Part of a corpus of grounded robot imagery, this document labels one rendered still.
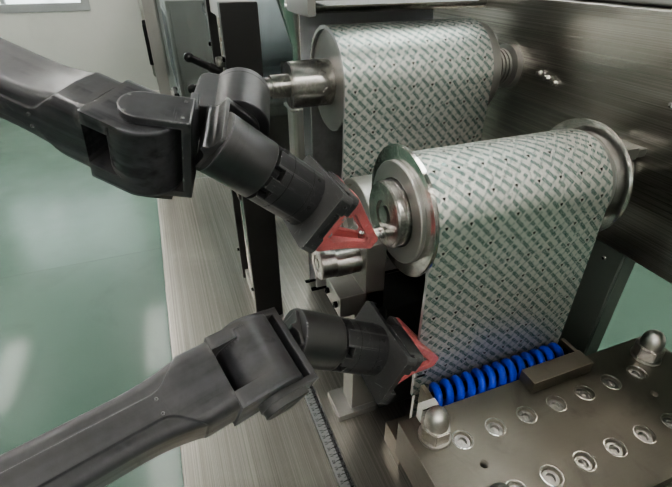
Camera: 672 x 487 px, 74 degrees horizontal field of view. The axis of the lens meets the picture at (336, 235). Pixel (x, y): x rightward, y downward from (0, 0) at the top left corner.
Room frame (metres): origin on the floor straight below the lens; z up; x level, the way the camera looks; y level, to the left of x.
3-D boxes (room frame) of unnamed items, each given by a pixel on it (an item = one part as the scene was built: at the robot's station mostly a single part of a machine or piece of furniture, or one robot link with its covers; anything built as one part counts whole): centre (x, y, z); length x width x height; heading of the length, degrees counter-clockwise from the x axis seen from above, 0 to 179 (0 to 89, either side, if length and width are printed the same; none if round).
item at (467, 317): (0.42, -0.21, 1.11); 0.23 x 0.01 x 0.18; 111
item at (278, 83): (0.64, 0.10, 1.33); 0.06 x 0.03 x 0.03; 111
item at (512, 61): (0.77, -0.25, 1.33); 0.07 x 0.07 x 0.07; 21
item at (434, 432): (0.31, -0.11, 1.05); 0.04 x 0.04 x 0.04
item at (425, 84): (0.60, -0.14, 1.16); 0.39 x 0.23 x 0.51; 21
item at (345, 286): (0.45, -0.02, 1.05); 0.06 x 0.05 x 0.31; 111
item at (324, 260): (0.44, 0.01, 1.18); 0.04 x 0.02 x 0.04; 21
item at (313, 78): (0.66, 0.04, 1.33); 0.06 x 0.06 x 0.06; 21
